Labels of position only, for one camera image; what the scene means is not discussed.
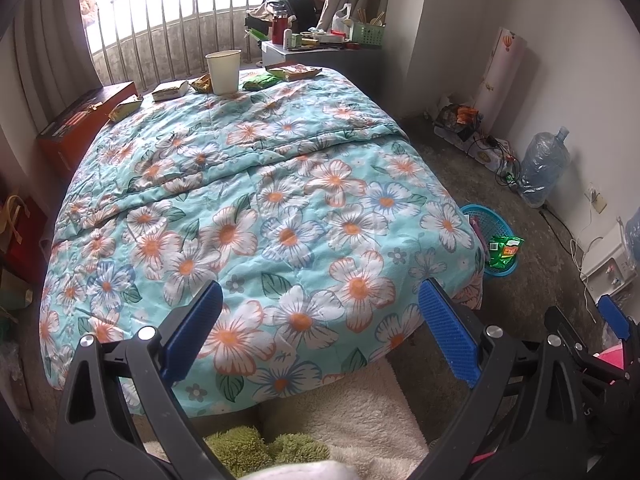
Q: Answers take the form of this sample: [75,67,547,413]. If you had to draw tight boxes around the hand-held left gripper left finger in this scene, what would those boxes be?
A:
[55,280,224,480]

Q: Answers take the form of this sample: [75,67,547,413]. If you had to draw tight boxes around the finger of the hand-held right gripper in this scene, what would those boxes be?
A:
[545,305,626,386]
[597,294,633,341]

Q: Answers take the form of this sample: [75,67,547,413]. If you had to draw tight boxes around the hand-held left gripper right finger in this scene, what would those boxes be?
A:
[415,277,596,480]

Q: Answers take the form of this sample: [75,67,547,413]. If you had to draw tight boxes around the pink object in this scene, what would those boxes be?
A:
[595,347,632,386]

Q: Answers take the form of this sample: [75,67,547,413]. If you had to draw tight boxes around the green snack bag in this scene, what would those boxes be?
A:
[487,235,525,268]

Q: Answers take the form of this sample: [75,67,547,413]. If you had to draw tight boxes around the blue plastic mesh basket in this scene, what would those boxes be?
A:
[459,204,523,279]

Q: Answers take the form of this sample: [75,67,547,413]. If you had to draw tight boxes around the white water dispenser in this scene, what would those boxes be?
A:
[580,222,640,306]

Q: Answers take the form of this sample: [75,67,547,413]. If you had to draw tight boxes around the blue water jug pink cap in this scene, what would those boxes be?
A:
[625,207,640,261]

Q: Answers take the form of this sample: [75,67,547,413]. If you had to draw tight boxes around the cream fluffy garment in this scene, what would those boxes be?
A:
[145,357,431,480]

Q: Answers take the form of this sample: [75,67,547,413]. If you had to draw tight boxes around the floral teal blanket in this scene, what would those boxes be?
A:
[39,66,488,416]

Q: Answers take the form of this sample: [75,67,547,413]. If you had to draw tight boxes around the large clear water jug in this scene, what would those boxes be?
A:
[517,126,572,208]

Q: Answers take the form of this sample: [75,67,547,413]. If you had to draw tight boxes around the red gift bag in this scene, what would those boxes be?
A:
[0,195,48,281]

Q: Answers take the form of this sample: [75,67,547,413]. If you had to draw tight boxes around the black orange snack bag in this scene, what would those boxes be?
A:
[435,102,483,136]

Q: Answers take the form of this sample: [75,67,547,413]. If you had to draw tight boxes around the red brown box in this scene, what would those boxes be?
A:
[37,81,139,178]

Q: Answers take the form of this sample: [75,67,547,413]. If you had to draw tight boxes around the cream snack box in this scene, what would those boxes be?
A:
[151,80,191,102]

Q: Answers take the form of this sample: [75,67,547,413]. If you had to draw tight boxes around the green snack packet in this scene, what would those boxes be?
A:
[242,72,278,92]

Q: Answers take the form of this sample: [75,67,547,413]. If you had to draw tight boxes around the white paper cup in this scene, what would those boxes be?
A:
[206,50,242,96]

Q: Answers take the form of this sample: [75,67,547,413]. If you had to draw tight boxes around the white printed roll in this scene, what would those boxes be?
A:
[472,27,528,133]

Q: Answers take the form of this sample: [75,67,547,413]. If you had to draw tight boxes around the flat brown snack box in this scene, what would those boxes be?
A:
[267,65,323,82]

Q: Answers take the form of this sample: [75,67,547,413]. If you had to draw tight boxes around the metal window railing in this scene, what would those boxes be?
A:
[87,0,331,93]

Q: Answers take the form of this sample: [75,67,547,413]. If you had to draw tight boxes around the grey cabinet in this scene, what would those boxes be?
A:
[261,40,386,70]

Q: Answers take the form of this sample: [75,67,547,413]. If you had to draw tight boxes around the green plastic storage basket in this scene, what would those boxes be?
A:
[350,22,387,47]

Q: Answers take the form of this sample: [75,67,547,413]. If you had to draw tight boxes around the bundle of wooden chopsticks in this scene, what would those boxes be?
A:
[355,7,387,27]

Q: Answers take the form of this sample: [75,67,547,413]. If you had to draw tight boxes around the white power cable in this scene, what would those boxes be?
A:
[570,195,601,273]

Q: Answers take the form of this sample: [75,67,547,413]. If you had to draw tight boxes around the black power cable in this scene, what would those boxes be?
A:
[537,205,581,256]

